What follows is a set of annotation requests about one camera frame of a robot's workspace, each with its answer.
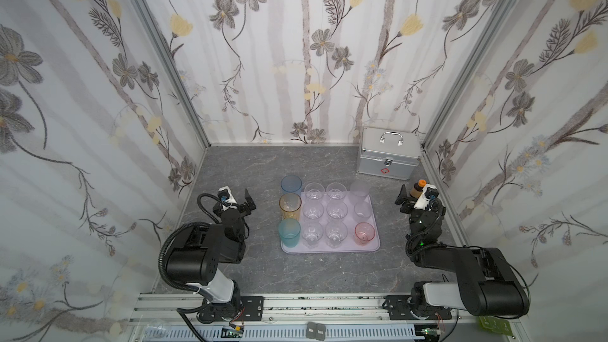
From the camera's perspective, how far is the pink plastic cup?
33.8 inches

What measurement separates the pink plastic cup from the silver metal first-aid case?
28cm

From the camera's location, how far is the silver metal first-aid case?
100 centimetres
